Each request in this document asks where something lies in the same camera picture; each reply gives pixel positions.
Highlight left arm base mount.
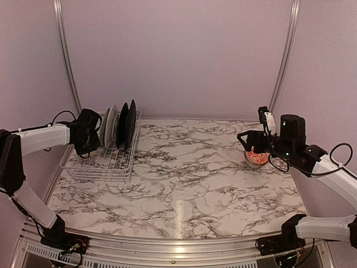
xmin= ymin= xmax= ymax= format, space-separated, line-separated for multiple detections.
xmin=41 ymin=233 xmax=89 ymax=254

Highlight white wire dish rack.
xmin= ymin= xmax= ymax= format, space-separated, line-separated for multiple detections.
xmin=60 ymin=111 xmax=141 ymax=182

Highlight pale green round plate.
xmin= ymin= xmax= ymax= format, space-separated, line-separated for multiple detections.
xmin=100 ymin=104 xmax=118 ymax=149

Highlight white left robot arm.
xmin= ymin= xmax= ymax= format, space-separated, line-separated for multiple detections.
xmin=1 ymin=109 xmax=102 ymax=248

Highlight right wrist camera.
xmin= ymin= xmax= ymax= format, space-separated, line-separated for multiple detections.
xmin=258 ymin=106 xmax=276 ymax=135

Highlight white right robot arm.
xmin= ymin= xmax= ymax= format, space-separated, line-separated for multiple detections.
xmin=237 ymin=111 xmax=356 ymax=250

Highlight black square plate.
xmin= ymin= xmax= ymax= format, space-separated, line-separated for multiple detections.
xmin=124 ymin=99 xmax=137 ymax=151

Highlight red patterned white bowl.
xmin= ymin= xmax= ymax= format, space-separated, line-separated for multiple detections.
xmin=244 ymin=148 xmax=269 ymax=169

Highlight aluminium wall profile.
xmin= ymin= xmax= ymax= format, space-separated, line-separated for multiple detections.
xmin=269 ymin=0 xmax=301 ymax=113
xmin=53 ymin=0 xmax=82 ymax=114

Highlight black round plate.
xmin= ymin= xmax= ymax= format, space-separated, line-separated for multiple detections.
xmin=116 ymin=102 xmax=129 ymax=148

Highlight grey speckled plate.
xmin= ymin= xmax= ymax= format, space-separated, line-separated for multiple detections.
xmin=110 ymin=113 xmax=120 ymax=149

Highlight left aluminium wall profile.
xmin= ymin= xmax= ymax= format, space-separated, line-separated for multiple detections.
xmin=53 ymin=0 xmax=82 ymax=114

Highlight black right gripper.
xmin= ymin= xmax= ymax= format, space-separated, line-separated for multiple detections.
xmin=237 ymin=130 xmax=295 ymax=160

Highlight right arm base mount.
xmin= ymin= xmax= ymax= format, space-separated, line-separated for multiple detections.
xmin=255 ymin=234 xmax=306 ymax=256

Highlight right aluminium wall profile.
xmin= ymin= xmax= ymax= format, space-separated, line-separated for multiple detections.
xmin=269 ymin=0 xmax=301 ymax=113

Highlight aluminium front table rail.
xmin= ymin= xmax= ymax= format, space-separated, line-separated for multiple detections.
xmin=16 ymin=227 xmax=335 ymax=268

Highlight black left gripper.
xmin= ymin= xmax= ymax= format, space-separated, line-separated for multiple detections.
xmin=74 ymin=131 xmax=101 ymax=155

